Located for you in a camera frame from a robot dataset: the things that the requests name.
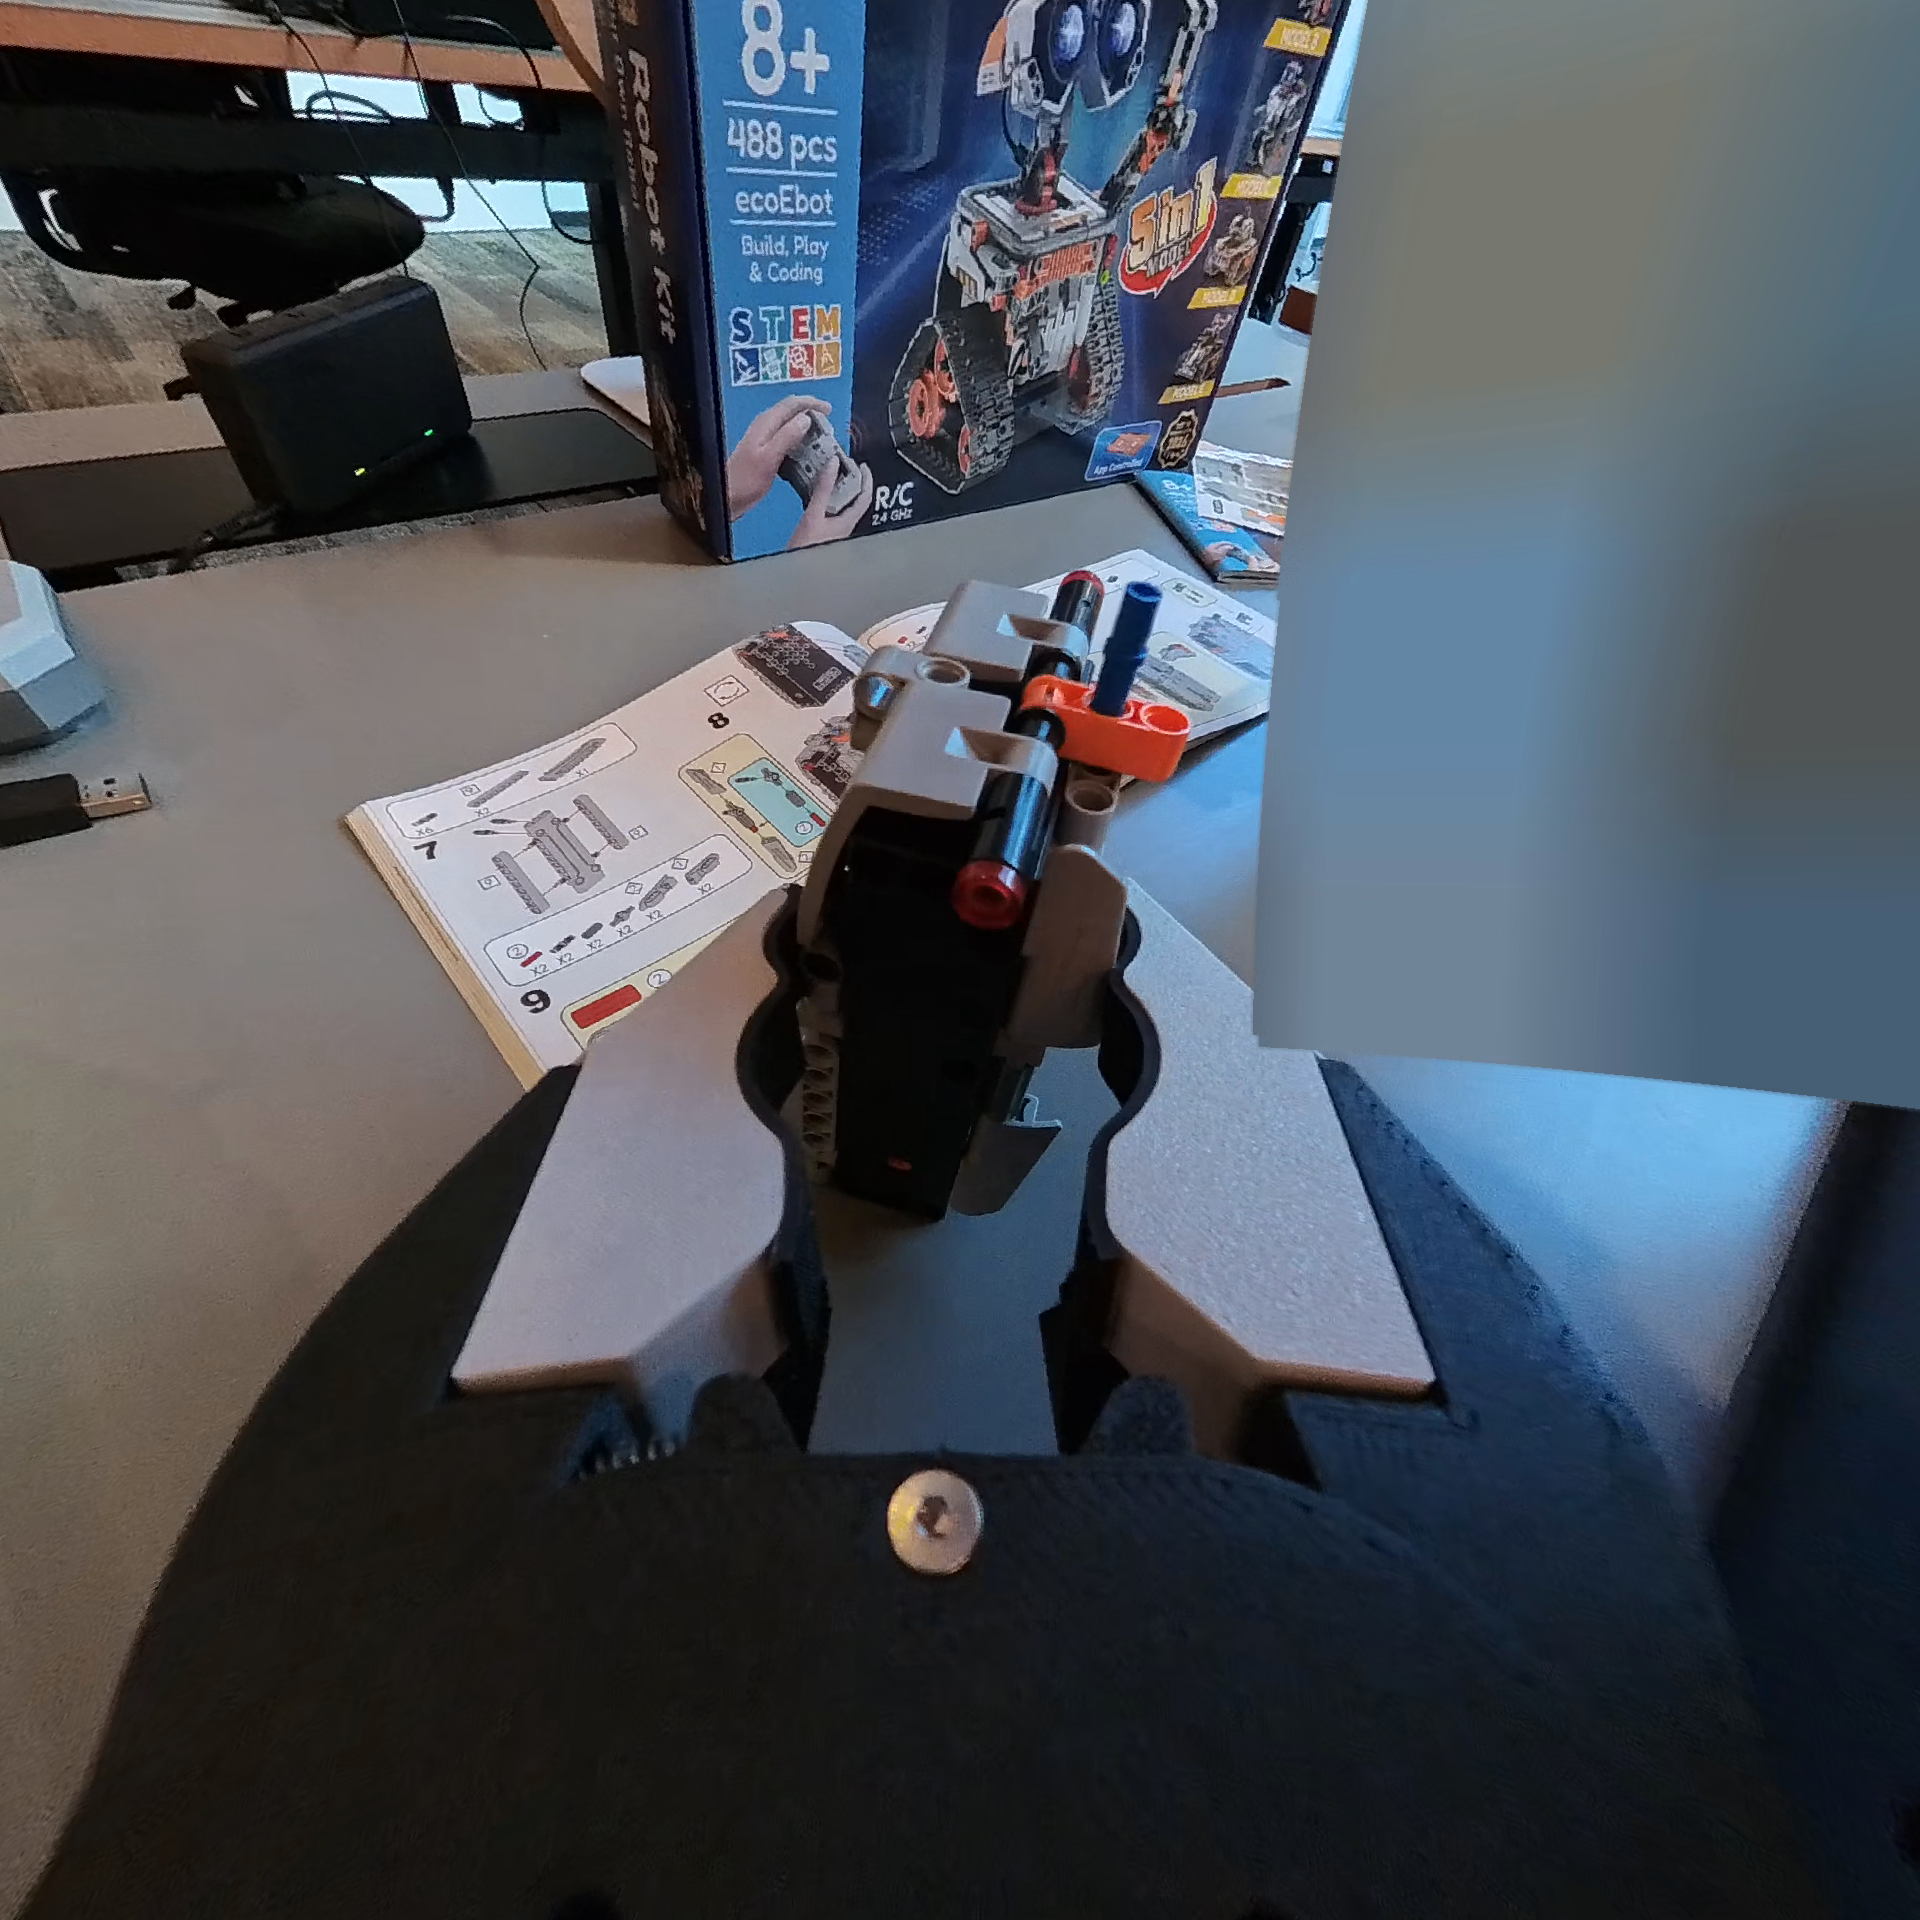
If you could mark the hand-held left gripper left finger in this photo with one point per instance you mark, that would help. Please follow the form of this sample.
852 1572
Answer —
647 1201

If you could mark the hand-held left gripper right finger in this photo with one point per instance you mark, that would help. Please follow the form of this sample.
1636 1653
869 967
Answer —
1244 1201

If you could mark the grey brick robot model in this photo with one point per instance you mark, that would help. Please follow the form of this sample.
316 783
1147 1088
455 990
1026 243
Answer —
903 990

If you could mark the grey desk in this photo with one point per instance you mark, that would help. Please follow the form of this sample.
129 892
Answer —
300 977

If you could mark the open instruction booklet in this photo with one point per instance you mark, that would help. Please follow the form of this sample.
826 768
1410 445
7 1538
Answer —
602 808

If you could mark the blue printed manual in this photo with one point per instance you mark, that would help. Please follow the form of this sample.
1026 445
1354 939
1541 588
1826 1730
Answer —
1225 518

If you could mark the white rounded object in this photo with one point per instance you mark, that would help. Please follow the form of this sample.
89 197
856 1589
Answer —
618 391

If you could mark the grey remote controller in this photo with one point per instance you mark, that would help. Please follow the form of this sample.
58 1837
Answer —
41 657

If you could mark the black box with green light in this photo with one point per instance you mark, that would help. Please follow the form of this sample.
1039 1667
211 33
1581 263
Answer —
334 391

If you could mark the blue robot kit box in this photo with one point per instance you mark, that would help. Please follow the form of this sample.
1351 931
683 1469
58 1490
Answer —
782 225

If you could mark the black office chair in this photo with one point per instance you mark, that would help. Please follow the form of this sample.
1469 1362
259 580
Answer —
193 210

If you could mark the wooden table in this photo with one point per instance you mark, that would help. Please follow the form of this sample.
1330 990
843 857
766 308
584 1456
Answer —
300 51

